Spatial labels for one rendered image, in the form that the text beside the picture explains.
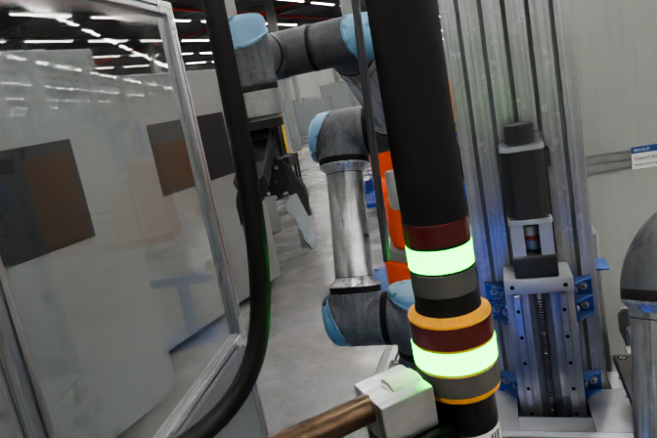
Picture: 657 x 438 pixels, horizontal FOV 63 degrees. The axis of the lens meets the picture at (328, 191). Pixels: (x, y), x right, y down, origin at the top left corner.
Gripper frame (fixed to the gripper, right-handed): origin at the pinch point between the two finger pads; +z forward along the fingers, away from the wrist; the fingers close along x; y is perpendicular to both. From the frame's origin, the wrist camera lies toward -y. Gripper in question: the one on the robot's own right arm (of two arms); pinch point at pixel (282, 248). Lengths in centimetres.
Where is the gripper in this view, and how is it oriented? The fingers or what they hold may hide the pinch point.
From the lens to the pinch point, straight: 84.4
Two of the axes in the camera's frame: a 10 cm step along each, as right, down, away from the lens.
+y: 1.8, -2.1, 9.6
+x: -9.7, 1.4, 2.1
